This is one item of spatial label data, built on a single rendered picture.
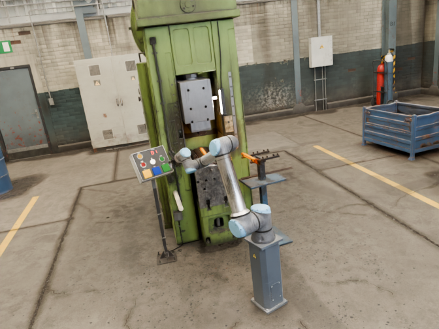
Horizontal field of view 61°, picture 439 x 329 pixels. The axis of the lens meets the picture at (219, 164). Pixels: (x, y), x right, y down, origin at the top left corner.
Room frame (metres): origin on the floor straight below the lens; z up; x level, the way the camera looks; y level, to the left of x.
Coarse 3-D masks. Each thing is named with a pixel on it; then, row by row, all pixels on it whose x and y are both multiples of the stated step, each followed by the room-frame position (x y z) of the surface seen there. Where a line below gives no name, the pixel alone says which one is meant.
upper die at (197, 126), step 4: (208, 120) 3.66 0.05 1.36; (188, 124) 3.78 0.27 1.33; (192, 124) 3.62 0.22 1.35; (196, 124) 3.63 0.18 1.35; (200, 124) 3.64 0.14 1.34; (204, 124) 3.65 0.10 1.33; (208, 124) 3.66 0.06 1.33; (188, 128) 3.83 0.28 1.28; (192, 128) 3.62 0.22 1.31; (196, 128) 3.63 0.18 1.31; (200, 128) 3.64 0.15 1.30; (204, 128) 3.65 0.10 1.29; (208, 128) 3.65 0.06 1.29; (192, 132) 3.62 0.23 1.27
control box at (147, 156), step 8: (144, 152) 3.41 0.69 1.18; (152, 152) 3.44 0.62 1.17; (160, 152) 3.48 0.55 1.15; (136, 160) 3.32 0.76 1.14; (144, 160) 3.36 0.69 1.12; (160, 160) 3.43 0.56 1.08; (168, 160) 3.47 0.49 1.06; (136, 168) 3.30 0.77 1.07; (144, 168) 3.31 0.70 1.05; (160, 168) 3.38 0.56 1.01; (152, 176) 3.29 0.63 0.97; (160, 176) 3.38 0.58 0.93
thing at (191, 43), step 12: (180, 24) 3.77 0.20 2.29; (192, 24) 3.79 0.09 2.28; (204, 24) 3.81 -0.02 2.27; (180, 36) 3.78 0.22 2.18; (192, 36) 3.79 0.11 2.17; (204, 36) 3.82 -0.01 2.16; (180, 48) 3.77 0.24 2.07; (192, 48) 3.79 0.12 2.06; (204, 48) 3.82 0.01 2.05; (180, 60) 3.77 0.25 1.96; (192, 60) 3.78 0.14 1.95; (204, 60) 3.81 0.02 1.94; (180, 72) 3.76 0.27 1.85; (192, 72) 3.78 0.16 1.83
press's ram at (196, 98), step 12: (180, 84) 3.61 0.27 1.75; (192, 84) 3.63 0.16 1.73; (204, 84) 3.66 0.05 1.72; (180, 96) 3.67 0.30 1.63; (192, 96) 3.63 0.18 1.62; (204, 96) 3.65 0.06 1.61; (216, 96) 3.87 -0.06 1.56; (180, 108) 3.83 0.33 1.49; (192, 108) 3.63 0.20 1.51; (204, 108) 3.65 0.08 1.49; (192, 120) 3.63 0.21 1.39; (204, 120) 3.65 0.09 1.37
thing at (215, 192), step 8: (200, 168) 3.57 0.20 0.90; (208, 168) 3.58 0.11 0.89; (216, 168) 3.60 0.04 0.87; (192, 176) 4.09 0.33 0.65; (200, 176) 3.56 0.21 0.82; (216, 176) 3.60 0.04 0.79; (200, 184) 3.56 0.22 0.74; (208, 184) 3.58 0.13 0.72; (216, 184) 3.60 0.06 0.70; (200, 192) 3.56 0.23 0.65; (208, 192) 3.58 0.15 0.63; (216, 192) 3.59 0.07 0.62; (224, 192) 3.61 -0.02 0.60; (200, 200) 3.56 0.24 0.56; (208, 200) 3.62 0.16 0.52; (216, 200) 3.59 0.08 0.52; (224, 200) 3.62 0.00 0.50; (200, 208) 3.56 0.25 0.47
